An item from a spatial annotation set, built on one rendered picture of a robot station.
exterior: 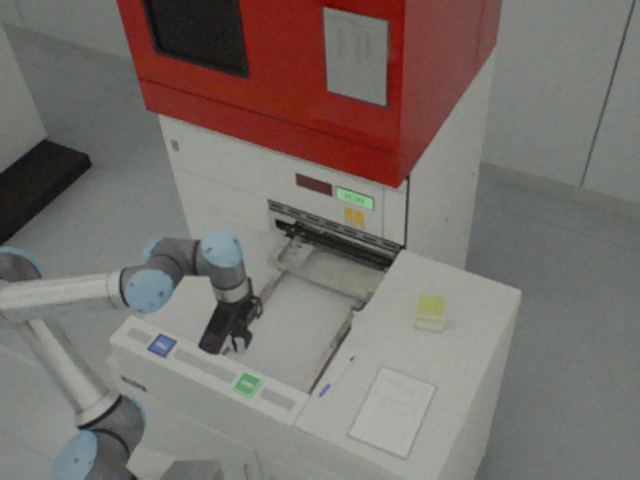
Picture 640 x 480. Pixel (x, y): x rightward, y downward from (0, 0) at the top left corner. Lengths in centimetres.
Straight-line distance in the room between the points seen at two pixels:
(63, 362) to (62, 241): 208
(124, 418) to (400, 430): 62
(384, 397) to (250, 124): 79
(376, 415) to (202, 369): 45
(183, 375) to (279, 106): 72
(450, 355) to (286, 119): 72
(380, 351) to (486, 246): 167
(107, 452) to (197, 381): 31
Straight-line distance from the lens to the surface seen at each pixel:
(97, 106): 453
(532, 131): 353
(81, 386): 168
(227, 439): 201
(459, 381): 179
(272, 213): 221
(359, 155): 181
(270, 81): 183
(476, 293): 196
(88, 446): 161
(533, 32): 328
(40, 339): 165
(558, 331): 316
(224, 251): 139
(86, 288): 139
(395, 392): 175
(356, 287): 206
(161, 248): 143
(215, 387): 181
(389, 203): 195
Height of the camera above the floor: 246
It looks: 46 degrees down
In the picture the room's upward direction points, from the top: 4 degrees counter-clockwise
